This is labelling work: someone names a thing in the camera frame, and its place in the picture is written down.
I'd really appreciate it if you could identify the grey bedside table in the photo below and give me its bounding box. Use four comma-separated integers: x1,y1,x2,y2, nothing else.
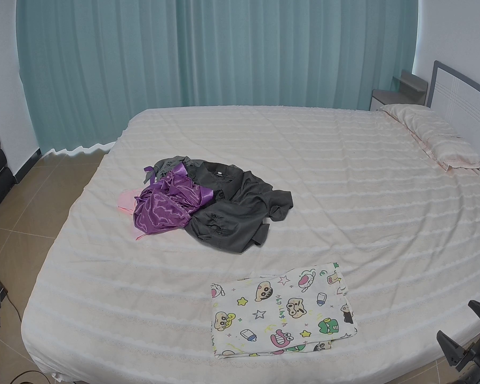
371,69,429,112

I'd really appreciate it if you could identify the blue-green curtain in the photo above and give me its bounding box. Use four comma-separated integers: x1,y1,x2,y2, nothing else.
16,0,421,155

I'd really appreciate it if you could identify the pink garment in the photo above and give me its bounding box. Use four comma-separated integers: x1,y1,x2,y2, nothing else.
118,188,149,241

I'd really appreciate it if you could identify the purple satin garment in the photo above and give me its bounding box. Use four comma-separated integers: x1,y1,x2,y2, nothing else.
134,163,214,235

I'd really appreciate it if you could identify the grey garment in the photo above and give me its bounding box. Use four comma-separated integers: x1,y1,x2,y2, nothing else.
144,155,201,185

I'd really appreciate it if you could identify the black shirt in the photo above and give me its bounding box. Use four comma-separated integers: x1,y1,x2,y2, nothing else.
186,159,294,254

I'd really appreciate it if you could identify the bed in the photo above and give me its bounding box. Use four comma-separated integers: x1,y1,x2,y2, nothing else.
21,60,480,383

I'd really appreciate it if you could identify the white printed pyjama top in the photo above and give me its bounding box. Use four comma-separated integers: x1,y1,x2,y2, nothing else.
210,262,358,360

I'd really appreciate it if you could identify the cream pillow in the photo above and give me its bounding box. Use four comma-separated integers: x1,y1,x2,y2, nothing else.
379,103,480,172

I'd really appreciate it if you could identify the black cable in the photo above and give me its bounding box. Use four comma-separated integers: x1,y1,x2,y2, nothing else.
0,282,25,324

